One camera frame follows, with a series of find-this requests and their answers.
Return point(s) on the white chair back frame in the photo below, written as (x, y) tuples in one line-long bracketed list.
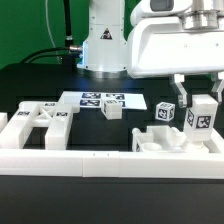
[(55, 117)]

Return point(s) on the white U-shaped obstacle fence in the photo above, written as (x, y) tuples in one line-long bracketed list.
[(109, 163)]

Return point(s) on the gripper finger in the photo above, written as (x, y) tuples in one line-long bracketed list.
[(176, 82), (218, 87)]

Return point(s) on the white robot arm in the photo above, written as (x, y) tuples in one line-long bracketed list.
[(105, 51)]

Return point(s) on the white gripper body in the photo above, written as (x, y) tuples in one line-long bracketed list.
[(160, 47)]

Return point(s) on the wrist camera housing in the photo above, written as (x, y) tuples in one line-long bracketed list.
[(158, 8)]

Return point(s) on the white chair seat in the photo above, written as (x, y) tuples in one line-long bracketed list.
[(165, 139)]

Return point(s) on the white sheet with markers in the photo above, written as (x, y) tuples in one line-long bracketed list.
[(94, 99)]

